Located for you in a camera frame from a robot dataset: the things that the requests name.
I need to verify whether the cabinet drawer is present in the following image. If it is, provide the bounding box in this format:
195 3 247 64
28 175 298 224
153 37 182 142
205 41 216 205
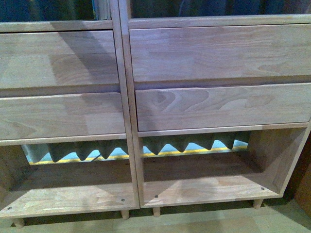
136 83 311 132
0 92 125 140
0 30 119 89
130 24 311 82

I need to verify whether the left wooden shelf cabinet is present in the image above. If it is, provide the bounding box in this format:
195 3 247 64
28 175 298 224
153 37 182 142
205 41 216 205
0 0 139 227

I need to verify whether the book on upper shelf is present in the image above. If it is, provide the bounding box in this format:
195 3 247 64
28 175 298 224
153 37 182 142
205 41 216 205
92 0 111 20

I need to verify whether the left cabinet lower drawer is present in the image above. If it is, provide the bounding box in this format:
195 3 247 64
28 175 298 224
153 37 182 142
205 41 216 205
0 92 125 140

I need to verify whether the dark grey curtain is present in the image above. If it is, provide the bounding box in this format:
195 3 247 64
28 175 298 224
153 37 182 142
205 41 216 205
21 131 250 165

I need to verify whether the right cabinet upper drawer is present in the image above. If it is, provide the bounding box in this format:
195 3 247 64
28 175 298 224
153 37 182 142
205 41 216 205
130 24 311 82

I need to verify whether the right cabinet lower drawer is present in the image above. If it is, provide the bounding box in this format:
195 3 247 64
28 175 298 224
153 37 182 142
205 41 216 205
136 83 311 132

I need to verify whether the right wooden shelf cabinet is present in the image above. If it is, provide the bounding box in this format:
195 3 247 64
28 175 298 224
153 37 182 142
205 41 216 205
119 0 311 216

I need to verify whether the left cabinet upper drawer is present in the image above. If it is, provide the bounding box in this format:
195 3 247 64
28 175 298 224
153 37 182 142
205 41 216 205
0 30 119 89

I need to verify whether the wooden shelf cabinet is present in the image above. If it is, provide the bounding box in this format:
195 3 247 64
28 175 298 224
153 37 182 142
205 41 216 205
119 0 311 216
0 0 139 227

